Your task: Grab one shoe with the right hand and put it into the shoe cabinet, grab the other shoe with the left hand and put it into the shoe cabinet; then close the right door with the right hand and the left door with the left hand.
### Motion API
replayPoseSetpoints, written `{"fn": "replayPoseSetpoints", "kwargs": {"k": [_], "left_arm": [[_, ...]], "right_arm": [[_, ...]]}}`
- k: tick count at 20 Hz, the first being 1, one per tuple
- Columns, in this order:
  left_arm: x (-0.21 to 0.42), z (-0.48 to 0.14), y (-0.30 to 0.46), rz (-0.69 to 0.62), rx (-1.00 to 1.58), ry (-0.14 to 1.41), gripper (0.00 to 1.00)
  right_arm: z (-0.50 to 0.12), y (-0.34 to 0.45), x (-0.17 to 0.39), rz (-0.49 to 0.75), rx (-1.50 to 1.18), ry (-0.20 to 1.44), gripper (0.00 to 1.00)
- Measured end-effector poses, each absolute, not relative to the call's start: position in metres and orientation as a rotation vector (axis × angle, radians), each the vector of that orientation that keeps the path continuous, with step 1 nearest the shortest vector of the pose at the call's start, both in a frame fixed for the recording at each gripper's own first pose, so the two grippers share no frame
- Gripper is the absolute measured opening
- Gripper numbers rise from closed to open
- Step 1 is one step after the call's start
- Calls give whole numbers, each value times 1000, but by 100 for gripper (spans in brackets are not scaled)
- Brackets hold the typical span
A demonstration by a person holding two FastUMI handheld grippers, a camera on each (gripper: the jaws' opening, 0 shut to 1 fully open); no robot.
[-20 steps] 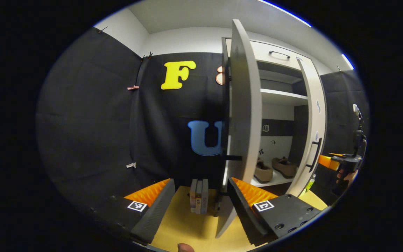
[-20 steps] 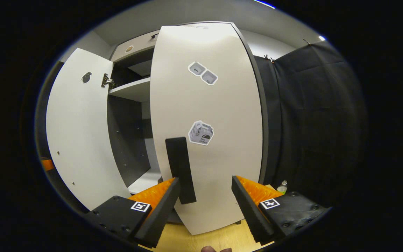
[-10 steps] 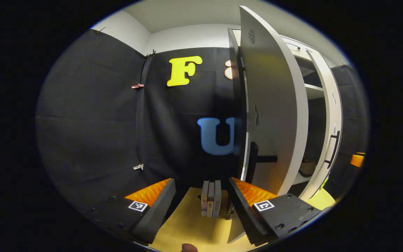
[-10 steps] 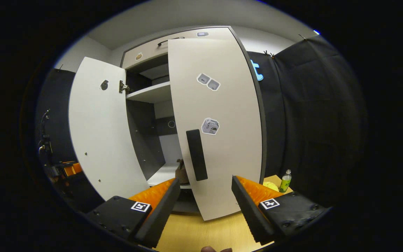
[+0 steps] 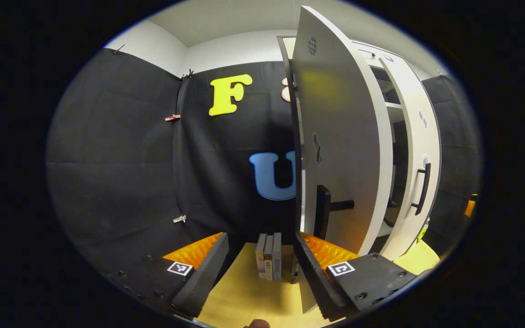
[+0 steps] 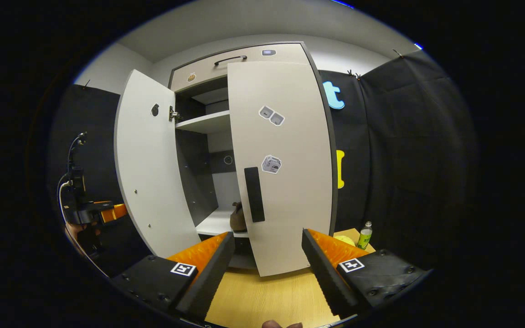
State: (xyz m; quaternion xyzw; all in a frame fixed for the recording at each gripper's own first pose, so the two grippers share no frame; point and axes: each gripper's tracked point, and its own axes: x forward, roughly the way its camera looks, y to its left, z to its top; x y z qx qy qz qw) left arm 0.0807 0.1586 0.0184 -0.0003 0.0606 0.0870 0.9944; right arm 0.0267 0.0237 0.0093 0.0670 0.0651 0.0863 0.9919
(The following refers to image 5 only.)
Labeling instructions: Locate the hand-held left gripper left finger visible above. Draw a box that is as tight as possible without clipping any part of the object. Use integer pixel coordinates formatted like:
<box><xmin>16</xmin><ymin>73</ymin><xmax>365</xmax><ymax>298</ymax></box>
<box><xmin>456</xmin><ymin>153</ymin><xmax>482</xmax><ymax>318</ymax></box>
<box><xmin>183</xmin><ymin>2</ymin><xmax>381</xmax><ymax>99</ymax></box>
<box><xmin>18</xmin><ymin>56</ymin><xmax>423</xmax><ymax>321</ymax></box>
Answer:
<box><xmin>108</xmin><ymin>232</ymin><xmax>230</xmax><ymax>318</ymax></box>

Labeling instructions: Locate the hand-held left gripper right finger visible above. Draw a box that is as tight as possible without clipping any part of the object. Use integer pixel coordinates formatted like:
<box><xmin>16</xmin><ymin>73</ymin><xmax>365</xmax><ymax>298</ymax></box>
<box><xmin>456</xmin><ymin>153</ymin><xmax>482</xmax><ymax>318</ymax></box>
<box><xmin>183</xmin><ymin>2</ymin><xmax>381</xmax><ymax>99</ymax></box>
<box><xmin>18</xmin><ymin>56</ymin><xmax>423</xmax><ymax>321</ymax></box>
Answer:
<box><xmin>293</xmin><ymin>231</ymin><xmax>417</xmax><ymax>321</ymax></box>

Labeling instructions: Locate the white shoe cabinet door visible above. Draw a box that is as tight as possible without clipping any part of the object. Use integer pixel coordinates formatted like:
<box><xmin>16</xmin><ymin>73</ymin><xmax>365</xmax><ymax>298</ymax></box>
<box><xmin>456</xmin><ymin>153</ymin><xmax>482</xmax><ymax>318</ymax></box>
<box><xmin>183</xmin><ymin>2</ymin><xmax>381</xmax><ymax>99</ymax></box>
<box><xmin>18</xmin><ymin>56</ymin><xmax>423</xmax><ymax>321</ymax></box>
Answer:
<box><xmin>378</xmin><ymin>54</ymin><xmax>442</xmax><ymax>261</ymax></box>
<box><xmin>290</xmin><ymin>5</ymin><xmax>394</xmax><ymax>315</ymax></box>

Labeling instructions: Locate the white shoe cabinet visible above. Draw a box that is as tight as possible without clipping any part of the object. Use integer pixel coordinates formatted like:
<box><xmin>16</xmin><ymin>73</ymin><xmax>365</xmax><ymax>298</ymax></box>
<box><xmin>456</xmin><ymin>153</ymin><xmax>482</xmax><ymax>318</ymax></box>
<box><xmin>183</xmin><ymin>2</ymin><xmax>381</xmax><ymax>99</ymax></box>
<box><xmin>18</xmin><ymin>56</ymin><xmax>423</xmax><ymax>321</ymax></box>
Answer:
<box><xmin>277</xmin><ymin>36</ymin><xmax>442</xmax><ymax>262</ymax></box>

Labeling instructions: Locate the white cabinet drawer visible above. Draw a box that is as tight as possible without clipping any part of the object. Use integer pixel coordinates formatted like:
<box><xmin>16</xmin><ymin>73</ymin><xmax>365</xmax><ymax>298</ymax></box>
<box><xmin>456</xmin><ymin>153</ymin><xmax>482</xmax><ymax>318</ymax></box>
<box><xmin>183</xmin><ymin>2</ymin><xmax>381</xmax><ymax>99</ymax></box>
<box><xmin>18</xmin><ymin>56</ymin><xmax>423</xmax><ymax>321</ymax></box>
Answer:
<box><xmin>351</xmin><ymin>41</ymin><xmax>396</xmax><ymax>69</ymax></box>

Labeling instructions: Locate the grey upright book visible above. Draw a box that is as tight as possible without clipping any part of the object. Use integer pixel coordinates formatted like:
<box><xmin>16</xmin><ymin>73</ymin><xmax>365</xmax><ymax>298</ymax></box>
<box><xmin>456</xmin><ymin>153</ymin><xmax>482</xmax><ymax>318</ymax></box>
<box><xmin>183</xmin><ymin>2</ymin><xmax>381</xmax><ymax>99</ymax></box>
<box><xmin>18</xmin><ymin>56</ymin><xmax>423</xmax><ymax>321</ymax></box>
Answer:
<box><xmin>272</xmin><ymin>232</ymin><xmax>283</xmax><ymax>281</ymax></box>

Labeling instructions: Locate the pale upright book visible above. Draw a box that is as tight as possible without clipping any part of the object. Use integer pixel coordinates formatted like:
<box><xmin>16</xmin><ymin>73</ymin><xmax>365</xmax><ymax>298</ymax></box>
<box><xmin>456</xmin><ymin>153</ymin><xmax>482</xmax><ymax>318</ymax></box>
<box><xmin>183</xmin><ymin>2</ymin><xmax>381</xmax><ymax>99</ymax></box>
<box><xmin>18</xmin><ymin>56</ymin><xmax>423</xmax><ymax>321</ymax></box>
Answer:
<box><xmin>264</xmin><ymin>234</ymin><xmax>275</xmax><ymax>281</ymax></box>

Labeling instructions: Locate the black backdrop cloth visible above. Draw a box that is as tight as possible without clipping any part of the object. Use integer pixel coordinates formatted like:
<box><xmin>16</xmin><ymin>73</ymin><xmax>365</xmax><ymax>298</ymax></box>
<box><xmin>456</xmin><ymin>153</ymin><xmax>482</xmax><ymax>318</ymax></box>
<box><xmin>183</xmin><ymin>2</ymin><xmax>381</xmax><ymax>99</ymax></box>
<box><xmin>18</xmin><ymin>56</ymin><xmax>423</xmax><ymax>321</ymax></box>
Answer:
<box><xmin>46</xmin><ymin>46</ymin><xmax>484</xmax><ymax>274</ymax></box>

